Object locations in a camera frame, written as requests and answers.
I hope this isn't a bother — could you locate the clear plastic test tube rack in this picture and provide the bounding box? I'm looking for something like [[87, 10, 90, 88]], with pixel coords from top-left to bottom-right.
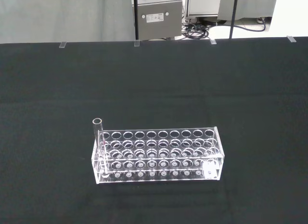
[[91, 126, 225, 185]]

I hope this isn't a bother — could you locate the black bench cloth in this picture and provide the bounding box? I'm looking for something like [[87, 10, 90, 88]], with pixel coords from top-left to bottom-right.
[[0, 36, 308, 224]]

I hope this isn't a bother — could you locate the black tripod pole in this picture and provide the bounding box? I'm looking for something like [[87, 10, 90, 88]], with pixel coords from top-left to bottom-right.
[[228, 0, 239, 40], [131, 0, 141, 40]]

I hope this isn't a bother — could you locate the grey metal equipment case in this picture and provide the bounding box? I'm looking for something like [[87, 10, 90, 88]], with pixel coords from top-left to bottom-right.
[[131, 0, 182, 41]]

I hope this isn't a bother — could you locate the white cabinet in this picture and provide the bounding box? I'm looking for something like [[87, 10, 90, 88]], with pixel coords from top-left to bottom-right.
[[184, 0, 225, 19]]

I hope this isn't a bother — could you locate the pale hanging sheet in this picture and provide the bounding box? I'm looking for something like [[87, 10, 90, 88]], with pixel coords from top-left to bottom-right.
[[0, 0, 135, 44]]

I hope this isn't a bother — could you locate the black floor cable bundle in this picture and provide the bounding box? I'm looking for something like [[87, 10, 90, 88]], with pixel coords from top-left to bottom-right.
[[180, 16, 267, 40]]

